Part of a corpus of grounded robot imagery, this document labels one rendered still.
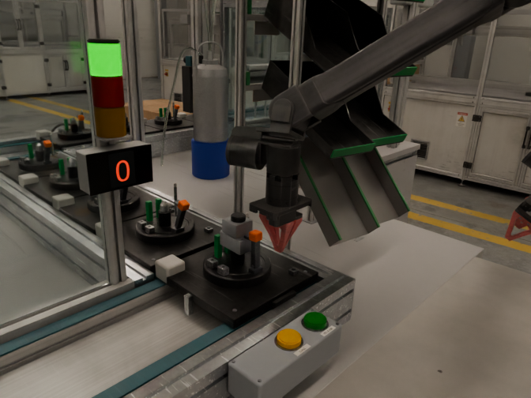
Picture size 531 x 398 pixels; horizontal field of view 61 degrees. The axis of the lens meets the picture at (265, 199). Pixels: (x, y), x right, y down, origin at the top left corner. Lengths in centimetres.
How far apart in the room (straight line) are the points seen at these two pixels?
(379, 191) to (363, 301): 31
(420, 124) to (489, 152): 73
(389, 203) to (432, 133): 383
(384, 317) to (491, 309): 26
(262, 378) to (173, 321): 26
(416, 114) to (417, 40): 435
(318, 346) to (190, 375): 22
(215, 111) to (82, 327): 110
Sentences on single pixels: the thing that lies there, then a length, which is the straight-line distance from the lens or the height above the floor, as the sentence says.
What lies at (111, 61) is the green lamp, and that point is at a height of 138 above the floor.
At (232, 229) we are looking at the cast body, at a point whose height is 107.
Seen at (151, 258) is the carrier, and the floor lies 97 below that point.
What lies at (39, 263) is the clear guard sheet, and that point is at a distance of 87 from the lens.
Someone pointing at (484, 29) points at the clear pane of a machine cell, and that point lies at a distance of 486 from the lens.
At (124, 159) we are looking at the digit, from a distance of 82.
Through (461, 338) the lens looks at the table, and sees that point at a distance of 105.
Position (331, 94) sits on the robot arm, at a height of 135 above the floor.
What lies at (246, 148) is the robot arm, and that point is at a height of 125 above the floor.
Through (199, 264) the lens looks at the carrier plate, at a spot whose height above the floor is 97.
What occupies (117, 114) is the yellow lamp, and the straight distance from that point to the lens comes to 80.
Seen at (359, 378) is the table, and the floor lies 86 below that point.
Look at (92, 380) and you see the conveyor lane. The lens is 81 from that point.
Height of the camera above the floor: 144
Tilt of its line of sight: 21 degrees down
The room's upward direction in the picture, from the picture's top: 2 degrees clockwise
